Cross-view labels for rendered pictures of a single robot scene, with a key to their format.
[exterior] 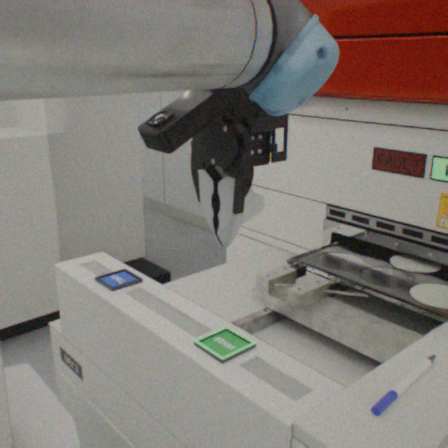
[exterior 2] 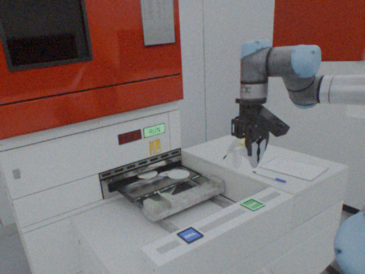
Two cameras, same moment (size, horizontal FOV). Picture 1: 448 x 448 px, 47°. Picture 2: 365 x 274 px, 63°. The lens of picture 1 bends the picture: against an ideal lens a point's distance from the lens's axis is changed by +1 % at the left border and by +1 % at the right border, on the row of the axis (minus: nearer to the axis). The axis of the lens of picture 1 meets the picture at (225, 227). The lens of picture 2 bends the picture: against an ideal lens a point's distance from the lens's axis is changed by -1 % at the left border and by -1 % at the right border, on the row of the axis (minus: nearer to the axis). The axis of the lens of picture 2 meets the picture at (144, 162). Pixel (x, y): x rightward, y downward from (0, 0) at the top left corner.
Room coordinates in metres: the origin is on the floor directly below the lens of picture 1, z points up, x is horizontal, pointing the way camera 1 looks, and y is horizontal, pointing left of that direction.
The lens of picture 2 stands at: (0.71, 0.87, 1.48)
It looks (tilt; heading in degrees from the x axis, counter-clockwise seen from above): 22 degrees down; 282
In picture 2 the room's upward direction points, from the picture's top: 6 degrees counter-clockwise
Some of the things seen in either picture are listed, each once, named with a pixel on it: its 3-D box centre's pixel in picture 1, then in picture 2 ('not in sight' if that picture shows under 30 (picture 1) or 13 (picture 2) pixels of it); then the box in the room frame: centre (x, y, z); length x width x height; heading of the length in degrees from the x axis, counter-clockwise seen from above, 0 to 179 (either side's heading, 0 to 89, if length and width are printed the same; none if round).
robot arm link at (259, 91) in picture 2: not in sight; (253, 91); (0.57, -0.01, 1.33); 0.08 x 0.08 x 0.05
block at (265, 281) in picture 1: (276, 278); (152, 206); (0.92, -0.10, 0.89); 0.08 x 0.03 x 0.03; 131
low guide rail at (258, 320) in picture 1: (281, 310); (158, 218); (0.90, -0.11, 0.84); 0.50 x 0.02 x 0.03; 131
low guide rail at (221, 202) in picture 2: not in sight; (209, 196); (0.69, -0.29, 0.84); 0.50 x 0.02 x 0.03; 131
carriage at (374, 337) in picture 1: (341, 322); (184, 199); (0.80, -0.20, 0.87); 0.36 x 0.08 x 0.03; 41
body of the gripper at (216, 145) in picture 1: (238, 112); (250, 118); (0.58, -0.01, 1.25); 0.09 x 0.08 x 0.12; 131
